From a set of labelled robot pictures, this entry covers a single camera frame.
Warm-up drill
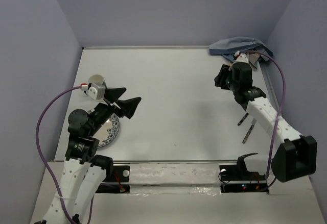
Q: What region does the blue beige checked placemat cloth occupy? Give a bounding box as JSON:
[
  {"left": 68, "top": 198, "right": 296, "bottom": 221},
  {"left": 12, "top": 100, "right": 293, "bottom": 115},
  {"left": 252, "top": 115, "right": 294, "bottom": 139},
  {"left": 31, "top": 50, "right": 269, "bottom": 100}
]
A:
[{"left": 209, "top": 36, "right": 273, "bottom": 63}]

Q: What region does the fork with dark handle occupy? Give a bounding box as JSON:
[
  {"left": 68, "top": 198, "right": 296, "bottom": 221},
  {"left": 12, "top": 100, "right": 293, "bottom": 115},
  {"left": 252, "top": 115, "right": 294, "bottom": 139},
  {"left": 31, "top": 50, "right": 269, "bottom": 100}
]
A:
[{"left": 237, "top": 113, "right": 249, "bottom": 126}]

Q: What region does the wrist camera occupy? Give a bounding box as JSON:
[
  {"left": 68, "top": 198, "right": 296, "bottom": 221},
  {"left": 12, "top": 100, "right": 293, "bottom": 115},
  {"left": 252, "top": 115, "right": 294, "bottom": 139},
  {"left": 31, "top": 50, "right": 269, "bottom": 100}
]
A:
[
  {"left": 80, "top": 83, "right": 106, "bottom": 101},
  {"left": 233, "top": 51, "right": 249, "bottom": 63}
]

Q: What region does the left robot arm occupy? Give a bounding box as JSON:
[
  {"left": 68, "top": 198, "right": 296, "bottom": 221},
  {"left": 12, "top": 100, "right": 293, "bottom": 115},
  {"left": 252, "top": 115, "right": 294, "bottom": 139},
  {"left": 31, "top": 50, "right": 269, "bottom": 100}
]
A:
[{"left": 35, "top": 83, "right": 142, "bottom": 223}]

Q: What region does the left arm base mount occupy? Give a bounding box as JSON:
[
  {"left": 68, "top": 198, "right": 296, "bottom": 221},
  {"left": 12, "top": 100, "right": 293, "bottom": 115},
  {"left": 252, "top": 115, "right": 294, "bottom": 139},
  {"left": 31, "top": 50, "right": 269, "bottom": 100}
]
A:
[{"left": 96, "top": 165, "right": 130, "bottom": 194}]

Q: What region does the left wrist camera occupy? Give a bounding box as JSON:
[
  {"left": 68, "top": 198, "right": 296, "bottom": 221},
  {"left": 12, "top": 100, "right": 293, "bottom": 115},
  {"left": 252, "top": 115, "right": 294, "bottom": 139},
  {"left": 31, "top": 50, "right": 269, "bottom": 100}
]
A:
[{"left": 80, "top": 83, "right": 106, "bottom": 101}]

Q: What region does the dark green mug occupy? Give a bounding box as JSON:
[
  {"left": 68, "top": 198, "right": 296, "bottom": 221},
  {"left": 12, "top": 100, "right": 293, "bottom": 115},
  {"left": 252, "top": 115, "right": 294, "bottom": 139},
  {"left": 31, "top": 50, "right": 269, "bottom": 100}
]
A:
[{"left": 88, "top": 74, "right": 107, "bottom": 88}]

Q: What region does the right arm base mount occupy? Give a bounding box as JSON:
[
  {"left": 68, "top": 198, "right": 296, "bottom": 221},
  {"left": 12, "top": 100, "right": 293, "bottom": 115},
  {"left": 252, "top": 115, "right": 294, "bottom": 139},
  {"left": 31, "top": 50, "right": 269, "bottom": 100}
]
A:
[{"left": 218, "top": 153, "right": 269, "bottom": 193}]

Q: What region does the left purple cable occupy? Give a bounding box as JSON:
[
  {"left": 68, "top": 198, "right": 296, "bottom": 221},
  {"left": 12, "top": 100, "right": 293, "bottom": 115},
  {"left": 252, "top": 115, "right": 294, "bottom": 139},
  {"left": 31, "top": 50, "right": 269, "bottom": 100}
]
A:
[{"left": 35, "top": 85, "right": 94, "bottom": 224}]

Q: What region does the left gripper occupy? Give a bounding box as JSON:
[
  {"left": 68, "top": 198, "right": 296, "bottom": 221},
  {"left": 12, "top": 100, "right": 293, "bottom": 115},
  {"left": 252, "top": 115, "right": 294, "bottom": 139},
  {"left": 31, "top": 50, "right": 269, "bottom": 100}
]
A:
[{"left": 88, "top": 87, "right": 142, "bottom": 135}]

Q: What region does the blue floral ceramic plate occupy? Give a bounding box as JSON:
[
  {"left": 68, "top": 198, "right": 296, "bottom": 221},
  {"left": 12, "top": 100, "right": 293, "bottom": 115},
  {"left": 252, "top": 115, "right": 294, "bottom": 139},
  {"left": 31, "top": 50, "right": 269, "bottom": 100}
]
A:
[{"left": 90, "top": 113, "right": 120, "bottom": 148}]

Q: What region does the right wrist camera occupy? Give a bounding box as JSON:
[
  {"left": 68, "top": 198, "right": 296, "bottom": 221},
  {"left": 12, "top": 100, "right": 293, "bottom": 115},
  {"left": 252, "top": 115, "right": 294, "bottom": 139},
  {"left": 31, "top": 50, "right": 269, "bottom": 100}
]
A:
[{"left": 233, "top": 51, "right": 249, "bottom": 63}]

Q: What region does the knife with dark handle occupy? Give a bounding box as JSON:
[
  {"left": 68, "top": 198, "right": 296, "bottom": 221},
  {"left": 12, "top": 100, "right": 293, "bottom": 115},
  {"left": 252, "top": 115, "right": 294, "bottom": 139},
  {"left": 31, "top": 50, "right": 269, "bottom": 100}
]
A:
[{"left": 242, "top": 119, "right": 256, "bottom": 144}]

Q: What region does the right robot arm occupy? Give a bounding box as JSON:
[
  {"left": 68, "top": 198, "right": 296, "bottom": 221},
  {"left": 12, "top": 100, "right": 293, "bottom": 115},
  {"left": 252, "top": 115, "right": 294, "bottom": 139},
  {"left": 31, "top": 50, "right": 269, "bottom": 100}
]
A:
[{"left": 214, "top": 62, "right": 317, "bottom": 183}]

